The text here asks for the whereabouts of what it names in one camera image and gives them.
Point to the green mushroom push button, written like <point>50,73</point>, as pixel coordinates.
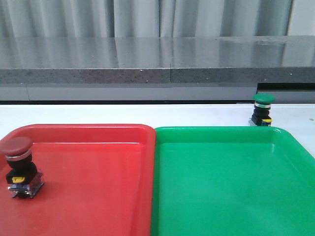
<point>262,106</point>

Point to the red mushroom push button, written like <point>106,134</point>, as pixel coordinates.
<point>24,179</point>

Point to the grey granite counter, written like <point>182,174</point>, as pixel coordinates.
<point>156,70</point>

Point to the red plastic tray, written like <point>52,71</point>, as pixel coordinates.
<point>98,181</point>

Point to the green plastic tray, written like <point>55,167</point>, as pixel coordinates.
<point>232,181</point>

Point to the white-grey curtain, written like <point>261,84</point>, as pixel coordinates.
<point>156,18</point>

